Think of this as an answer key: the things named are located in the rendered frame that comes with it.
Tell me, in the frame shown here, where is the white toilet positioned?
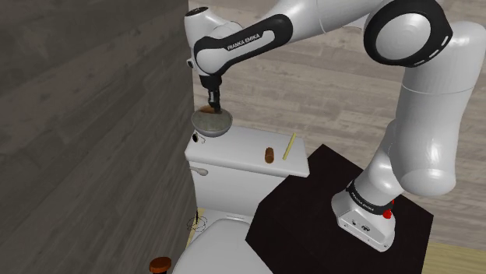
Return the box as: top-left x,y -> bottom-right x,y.
171,124 -> 311,274

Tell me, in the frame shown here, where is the brown round lid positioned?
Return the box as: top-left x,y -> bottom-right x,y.
148,256 -> 173,274

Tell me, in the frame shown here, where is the yellow stick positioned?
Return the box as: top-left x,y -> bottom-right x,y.
282,132 -> 298,161

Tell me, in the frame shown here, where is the grey bowl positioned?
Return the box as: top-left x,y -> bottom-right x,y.
191,107 -> 234,139

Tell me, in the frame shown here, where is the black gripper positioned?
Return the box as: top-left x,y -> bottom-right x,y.
199,75 -> 223,114

